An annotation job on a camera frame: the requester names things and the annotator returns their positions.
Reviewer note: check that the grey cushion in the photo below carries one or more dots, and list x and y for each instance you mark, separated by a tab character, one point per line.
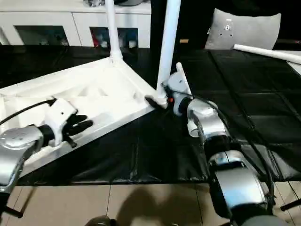
244	30

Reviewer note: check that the black work mat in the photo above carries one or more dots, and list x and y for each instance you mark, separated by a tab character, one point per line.
254	108

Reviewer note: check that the white flat board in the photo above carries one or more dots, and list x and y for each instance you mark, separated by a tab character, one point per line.
295	68

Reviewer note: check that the white glass-door cabinet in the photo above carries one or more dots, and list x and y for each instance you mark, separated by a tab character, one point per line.
47	23

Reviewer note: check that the white plastic table leg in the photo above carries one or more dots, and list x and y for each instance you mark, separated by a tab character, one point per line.
168	42
112	28
268	53
180	70

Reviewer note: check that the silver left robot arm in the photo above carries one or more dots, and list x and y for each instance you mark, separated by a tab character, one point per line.
19	146

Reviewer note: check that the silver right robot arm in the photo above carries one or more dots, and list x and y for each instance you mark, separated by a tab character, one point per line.
221	150

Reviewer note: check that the black metal frame bar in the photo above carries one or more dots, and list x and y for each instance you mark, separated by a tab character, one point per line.
11	210
290	204

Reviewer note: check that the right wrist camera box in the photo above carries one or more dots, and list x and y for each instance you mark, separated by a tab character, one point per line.
178	87

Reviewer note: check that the black sofa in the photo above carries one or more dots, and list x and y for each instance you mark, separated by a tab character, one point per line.
197	19

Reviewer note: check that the small tan label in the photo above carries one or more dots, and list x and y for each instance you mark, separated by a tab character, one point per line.
183	41

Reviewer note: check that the white plastic table top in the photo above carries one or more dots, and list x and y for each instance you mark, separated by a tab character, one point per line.
94	89

